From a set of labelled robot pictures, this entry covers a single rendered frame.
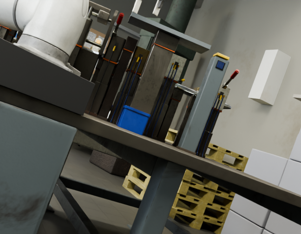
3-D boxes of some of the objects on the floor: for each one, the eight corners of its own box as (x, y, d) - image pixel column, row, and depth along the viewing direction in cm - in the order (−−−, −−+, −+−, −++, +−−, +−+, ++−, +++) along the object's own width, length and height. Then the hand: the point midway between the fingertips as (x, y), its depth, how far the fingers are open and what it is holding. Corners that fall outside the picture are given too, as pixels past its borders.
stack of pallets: (229, 238, 407) (258, 161, 409) (163, 220, 373) (195, 136, 376) (175, 201, 517) (198, 141, 520) (120, 185, 484) (145, 120, 487)
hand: (145, 11), depth 187 cm, fingers open, 13 cm apart
